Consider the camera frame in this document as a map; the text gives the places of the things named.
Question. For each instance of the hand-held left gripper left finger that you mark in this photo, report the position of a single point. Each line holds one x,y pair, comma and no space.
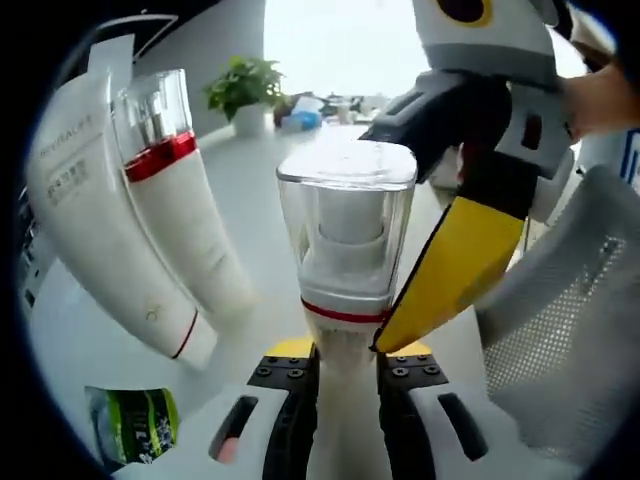
285,415

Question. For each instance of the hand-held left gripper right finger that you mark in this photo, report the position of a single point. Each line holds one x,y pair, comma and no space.
405,425

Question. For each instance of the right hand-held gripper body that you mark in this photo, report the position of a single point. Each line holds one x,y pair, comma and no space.
500,45

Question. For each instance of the small white skincare bottle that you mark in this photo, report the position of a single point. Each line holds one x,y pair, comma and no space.
345,225

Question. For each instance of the green skincare sachet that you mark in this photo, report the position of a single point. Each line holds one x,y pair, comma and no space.
135,425

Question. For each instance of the white skincare tube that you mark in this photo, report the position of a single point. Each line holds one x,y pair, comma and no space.
75,225

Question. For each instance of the person's right hand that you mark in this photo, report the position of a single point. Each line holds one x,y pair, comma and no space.
597,100

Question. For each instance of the grey mesh office chair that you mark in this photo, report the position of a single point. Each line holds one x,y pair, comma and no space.
575,280

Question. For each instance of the blue tissue packet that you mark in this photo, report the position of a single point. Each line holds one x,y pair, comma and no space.
302,117

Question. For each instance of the green plant in white pot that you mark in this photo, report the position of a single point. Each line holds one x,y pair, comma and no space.
245,90

